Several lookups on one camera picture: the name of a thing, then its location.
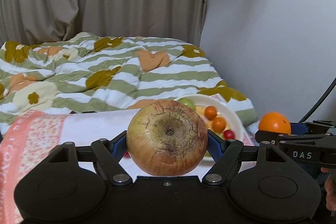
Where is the red cherry tomato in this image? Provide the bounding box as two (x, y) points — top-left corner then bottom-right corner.
(223, 130), (236, 140)

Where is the small mandarin orange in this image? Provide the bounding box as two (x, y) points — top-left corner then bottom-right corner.
(212, 117), (227, 134)

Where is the large orange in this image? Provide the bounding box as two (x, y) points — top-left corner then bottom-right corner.
(258, 112), (291, 135)

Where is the reddish wrinkled apple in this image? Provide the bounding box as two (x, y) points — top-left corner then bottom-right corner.
(126, 100), (208, 176)

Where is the person's right hand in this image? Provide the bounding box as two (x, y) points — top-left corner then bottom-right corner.
(321, 167), (336, 212)

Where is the tiny orange mandarin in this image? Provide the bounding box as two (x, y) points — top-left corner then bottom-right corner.
(204, 106), (217, 120)

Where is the cream yellow bowl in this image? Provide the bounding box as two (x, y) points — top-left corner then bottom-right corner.
(174, 93), (245, 162)

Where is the green apple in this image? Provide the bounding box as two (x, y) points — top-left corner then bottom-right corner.
(178, 97), (196, 111)

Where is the green striped floral blanket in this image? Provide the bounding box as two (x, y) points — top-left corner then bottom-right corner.
(1, 32), (257, 134)

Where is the pink floral towel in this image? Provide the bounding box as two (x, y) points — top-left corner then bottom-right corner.
(1, 94), (245, 223)

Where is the black cable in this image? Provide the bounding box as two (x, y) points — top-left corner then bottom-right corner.
(299, 77), (336, 123)

